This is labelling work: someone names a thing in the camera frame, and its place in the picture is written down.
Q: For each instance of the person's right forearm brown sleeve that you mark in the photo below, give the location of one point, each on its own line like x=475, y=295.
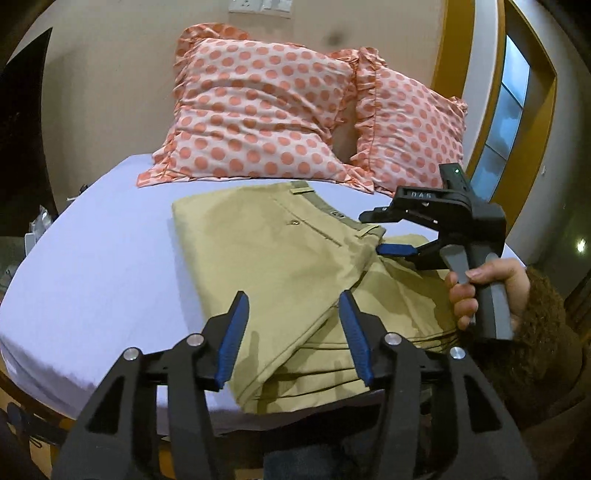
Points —
x=545, y=360

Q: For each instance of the small polka dot pillow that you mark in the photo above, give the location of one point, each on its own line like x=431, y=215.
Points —
x=411, y=134

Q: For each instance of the dark cabinet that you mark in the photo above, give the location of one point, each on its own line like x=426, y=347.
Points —
x=23, y=152

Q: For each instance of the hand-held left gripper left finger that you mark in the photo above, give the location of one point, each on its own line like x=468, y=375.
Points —
x=233, y=332

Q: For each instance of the bed with lavender sheet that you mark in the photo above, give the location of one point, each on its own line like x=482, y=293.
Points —
x=92, y=277

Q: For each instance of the white wall switch plate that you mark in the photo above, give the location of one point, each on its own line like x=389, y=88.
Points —
x=261, y=6

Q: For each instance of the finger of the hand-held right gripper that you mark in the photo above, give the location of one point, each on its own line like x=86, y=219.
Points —
x=397, y=250
x=376, y=214

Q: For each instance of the large polka dot pillow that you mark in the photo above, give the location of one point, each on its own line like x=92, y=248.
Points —
x=258, y=106

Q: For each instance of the person's right hand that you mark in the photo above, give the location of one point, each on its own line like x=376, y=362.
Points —
x=508, y=281

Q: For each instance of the yellow wooden window frame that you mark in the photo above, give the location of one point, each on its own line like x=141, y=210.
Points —
x=455, y=64

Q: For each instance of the window with glass panes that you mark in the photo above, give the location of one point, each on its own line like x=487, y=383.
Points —
x=505, y=115

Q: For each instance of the person's blue jeans leg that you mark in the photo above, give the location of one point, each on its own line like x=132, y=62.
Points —
x=318, y=464

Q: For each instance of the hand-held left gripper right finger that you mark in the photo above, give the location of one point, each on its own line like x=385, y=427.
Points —
x=355, y=337

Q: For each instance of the khaki pants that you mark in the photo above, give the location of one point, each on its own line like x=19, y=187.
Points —
x=286, y=258

